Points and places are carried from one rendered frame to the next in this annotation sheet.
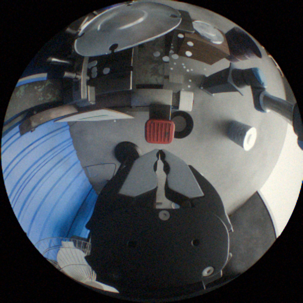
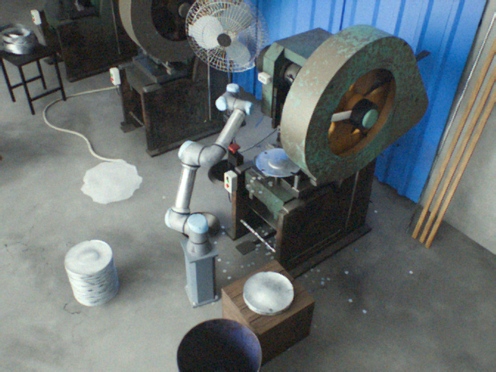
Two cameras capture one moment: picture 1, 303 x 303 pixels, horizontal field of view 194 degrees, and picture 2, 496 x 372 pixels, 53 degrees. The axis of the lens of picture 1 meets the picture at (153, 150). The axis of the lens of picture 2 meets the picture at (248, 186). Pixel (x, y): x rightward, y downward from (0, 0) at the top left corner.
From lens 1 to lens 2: 3.17 m
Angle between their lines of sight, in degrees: 30
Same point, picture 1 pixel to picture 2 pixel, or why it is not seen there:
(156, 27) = (260, 162)
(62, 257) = (246, 54)
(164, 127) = (234, 147)
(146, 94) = (248, 165)
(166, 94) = (240, 169)
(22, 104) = not seen: hidden behind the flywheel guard
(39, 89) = not seen: hidden behind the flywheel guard
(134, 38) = (262, 156)
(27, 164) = not seen: hidden behind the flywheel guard
